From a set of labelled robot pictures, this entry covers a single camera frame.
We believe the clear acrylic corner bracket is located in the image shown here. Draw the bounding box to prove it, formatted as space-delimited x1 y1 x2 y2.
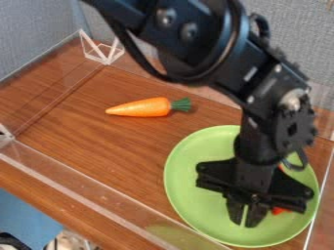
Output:
79 30 125 65

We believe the orange toy carrot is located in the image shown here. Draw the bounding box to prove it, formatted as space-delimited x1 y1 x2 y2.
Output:
105 97 192 117

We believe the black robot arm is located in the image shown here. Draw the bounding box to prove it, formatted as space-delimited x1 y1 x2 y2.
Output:
84 0 316 228

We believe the red plastic block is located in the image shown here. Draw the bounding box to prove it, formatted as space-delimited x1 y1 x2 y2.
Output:
271 164 291 216

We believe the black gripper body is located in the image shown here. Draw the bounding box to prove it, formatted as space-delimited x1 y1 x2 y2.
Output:
195 154 314 214

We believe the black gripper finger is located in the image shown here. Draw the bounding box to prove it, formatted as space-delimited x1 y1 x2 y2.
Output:
226 196 246 225
246 203 268 228

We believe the clear acrylic enclosure wall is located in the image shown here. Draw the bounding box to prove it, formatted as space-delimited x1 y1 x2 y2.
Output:
0 32 334 250

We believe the green plate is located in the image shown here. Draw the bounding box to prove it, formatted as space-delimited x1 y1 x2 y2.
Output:
164 125 318 248

